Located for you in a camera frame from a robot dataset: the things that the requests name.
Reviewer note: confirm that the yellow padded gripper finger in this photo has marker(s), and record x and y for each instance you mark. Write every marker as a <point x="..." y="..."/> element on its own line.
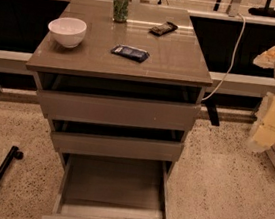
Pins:
<point x="262" y="134"/>

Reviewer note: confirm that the blue rxbar blueberry wrapper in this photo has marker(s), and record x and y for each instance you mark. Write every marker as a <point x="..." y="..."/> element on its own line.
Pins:
<point x="129" y="52"/>

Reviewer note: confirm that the grey top drawer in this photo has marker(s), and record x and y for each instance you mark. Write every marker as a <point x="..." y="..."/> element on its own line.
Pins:
<point x="117" y="111"/>

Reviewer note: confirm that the grey drawer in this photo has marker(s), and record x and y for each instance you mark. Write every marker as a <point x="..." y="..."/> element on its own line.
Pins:
<point x="112" y="188"/>
<point x="117" y="111"/>
<point x="116" y="146"/>

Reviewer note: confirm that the grey drawer cabinet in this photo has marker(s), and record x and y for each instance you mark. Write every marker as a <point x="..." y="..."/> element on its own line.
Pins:
<point x="175" y="71"/>

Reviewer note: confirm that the grey bottom drawer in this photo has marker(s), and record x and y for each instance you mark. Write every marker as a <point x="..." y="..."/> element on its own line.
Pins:
<point x="112" y="188"/>

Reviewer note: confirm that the grey middle drawer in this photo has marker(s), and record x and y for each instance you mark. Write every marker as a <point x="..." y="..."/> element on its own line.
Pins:
<point x="116" y="146"/>

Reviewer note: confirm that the dark snack bar wrapper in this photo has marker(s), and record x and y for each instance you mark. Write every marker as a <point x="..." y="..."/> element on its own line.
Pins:
<point x="162" y="29"/>

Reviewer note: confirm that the green soda can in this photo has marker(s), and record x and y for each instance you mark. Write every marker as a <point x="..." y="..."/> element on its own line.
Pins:
<point x="120" y="10"/>

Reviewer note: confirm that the white ceramic bowl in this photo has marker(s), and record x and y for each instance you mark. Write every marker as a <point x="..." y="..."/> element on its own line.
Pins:
<point x="68" y="32"/>

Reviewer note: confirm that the black table leg bracket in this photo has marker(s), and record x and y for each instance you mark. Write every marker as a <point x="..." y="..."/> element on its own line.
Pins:
<point x="212" y="112"/>

